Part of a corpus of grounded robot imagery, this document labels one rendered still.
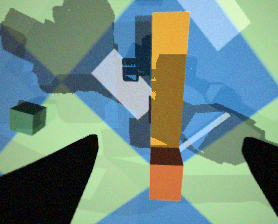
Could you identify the orange long bar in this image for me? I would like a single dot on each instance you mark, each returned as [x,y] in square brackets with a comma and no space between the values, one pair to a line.
[169,53]

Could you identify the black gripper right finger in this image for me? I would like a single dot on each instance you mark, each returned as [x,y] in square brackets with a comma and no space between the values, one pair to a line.
[262,161]

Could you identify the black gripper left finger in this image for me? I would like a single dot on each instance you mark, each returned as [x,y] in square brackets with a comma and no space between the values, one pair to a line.
[49,190]

